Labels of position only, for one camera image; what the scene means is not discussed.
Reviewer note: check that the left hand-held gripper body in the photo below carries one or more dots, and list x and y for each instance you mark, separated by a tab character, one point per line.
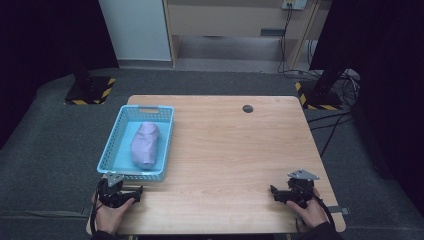
111	196

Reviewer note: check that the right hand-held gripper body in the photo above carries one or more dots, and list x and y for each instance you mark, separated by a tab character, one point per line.
300	191

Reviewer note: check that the purple cloth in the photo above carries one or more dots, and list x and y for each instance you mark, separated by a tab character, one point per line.
145	146

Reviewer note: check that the light blue plastic basket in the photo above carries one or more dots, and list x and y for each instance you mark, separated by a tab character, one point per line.
166	114

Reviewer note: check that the person's left hand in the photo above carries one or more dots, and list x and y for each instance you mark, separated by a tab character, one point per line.
108	218

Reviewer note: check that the person's right hand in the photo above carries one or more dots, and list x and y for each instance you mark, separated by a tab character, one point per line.
313	215

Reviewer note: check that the round grey table grommet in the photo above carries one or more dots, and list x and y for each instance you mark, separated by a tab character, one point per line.
248	108

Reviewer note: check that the black stand with striped base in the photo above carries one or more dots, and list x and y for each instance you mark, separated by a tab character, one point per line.
87	89
321	96

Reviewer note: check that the black curtain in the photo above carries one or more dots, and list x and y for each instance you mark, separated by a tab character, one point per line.
386	66
40	43

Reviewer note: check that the white cabinet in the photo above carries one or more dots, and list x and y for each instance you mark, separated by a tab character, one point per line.
136	30

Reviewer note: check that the light wooden desk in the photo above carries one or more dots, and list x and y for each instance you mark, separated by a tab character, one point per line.
226	20

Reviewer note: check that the white power strip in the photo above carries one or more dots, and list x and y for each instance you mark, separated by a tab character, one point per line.
295	3

